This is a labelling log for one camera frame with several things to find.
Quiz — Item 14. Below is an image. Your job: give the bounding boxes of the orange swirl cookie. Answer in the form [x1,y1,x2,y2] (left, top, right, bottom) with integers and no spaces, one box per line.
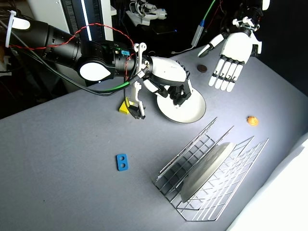
[247,115,260,127]

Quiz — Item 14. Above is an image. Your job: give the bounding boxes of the white plate with black rim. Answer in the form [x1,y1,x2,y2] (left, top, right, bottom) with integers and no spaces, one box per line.
[156,88,207,124]
[180,141,238,204]

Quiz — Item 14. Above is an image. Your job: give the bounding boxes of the green and black cable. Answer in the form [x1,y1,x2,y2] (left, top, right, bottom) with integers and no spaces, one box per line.
[55,72,140,97]

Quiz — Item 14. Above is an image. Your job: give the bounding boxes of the yellow rectangular block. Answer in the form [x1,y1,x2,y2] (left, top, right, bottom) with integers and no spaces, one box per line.
[118,100,132,114]

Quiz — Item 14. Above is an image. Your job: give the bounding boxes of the blue block with two holes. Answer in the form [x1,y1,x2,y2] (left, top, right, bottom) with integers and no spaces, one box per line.
[116,154,129,171]

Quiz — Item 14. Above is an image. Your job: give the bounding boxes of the white spare robot hand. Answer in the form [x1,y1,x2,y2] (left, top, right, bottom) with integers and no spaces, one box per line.
[126,0,168,26]

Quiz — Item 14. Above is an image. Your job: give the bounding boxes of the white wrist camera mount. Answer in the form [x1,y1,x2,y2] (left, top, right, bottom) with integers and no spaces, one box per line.
[232,16,263,58]
[129,42,148,120]

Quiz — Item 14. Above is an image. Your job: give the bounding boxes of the red and black twisted wire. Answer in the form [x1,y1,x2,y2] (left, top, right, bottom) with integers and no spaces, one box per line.
[9,23,136,81]

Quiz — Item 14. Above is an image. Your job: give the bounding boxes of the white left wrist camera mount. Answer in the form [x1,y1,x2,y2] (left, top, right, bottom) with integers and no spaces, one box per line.
[232,16,263,58]

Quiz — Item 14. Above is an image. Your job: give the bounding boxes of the thin green cable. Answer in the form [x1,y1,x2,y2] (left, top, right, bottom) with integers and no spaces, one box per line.
[203,0,217,23]

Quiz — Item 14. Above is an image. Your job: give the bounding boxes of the white equipment cabinet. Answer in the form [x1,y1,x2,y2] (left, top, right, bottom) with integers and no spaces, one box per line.
[26,0,114,42]

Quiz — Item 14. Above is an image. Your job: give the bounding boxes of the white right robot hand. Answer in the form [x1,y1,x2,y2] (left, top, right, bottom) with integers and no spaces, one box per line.
[143,56,193,108]

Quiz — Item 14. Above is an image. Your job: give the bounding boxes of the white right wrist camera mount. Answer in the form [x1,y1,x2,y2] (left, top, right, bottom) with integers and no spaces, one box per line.
[129,42,148,120]

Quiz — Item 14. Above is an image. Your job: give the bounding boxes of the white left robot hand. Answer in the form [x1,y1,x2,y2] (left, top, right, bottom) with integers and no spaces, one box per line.
[197,31,258,92]

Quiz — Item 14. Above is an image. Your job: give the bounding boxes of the white zip tie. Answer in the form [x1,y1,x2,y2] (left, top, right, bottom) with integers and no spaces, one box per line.
[4,10,17,49]

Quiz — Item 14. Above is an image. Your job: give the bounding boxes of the grey adapter with blue plug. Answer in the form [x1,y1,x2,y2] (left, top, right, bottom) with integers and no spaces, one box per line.
[191,20,207,48]

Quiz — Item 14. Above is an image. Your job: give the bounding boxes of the silver wire rack shelf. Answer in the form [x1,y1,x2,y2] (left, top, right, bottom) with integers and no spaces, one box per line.
[153,117,270,222]

